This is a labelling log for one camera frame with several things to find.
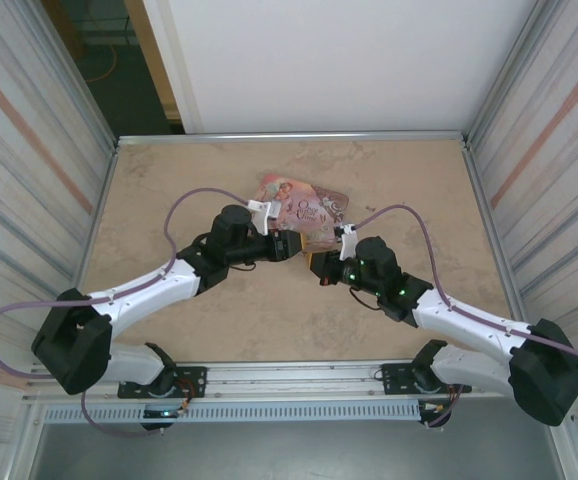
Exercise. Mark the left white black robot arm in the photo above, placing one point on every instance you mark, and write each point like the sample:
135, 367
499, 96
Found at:
139, 287

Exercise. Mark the black base electronics module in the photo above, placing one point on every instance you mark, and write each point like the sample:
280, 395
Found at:
434, 415
161, 419

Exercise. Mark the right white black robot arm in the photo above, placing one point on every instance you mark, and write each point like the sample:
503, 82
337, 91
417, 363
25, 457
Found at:
469, 315

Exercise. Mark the wooden door frame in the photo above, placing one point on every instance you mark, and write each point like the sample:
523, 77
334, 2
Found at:
161, 75

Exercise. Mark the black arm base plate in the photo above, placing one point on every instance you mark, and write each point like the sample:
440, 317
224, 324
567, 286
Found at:
394, 377
191, 377

